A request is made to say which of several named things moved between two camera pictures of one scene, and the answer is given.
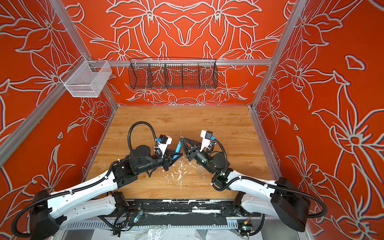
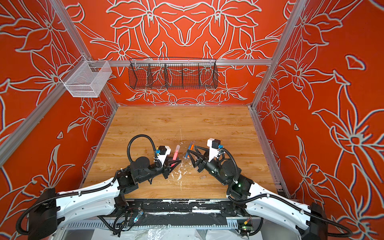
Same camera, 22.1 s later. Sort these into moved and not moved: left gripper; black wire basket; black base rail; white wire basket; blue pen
Moved: blue pen; left gripper
Not moved: black base rail; black wire basket; white wire basket
